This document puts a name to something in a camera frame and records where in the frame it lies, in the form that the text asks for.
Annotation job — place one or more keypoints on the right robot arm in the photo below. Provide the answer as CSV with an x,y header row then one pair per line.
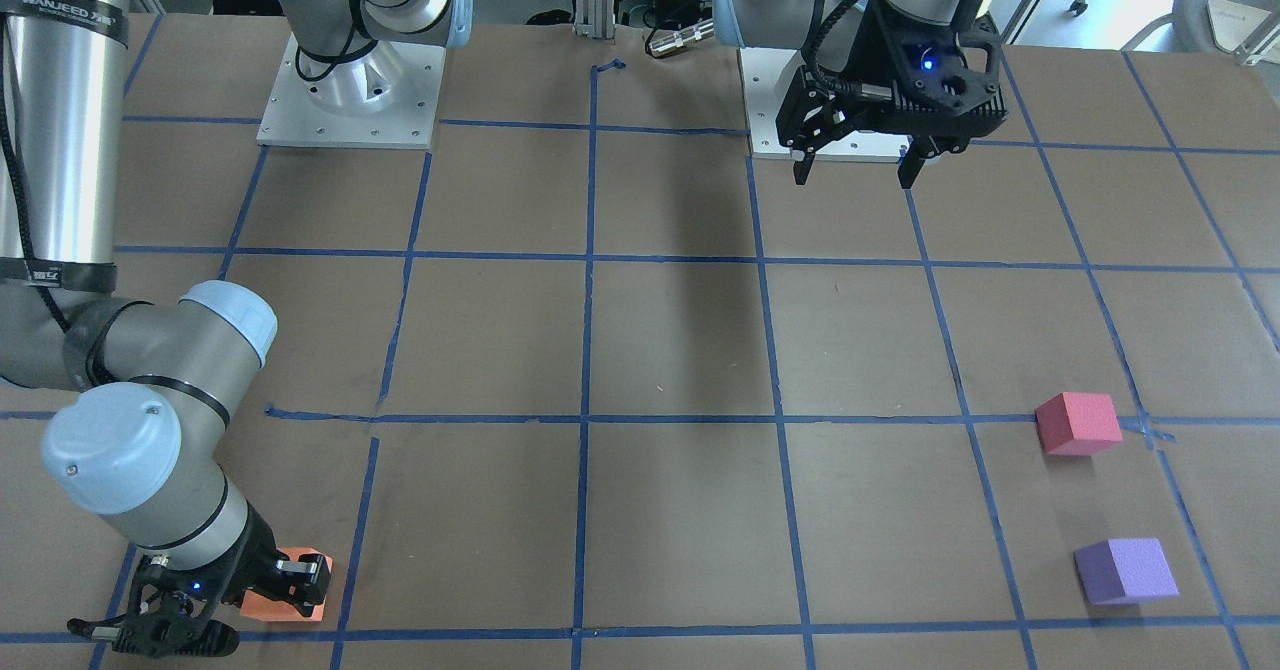
x,y
156,385

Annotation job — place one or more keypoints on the pink foam block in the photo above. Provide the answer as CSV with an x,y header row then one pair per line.
x,y
1078,424

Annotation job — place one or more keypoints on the purple foam block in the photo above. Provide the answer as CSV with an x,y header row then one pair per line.
x,y
1125,571

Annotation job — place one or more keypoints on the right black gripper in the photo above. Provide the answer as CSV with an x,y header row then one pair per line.
x,y
243,553

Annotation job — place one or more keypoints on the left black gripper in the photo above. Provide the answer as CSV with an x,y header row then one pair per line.
x,y
884,53

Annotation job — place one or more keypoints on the orange foam block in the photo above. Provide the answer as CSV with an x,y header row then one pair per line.
x,y
300,605

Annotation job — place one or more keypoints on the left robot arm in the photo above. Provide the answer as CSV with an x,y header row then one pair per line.
x,y
785,24

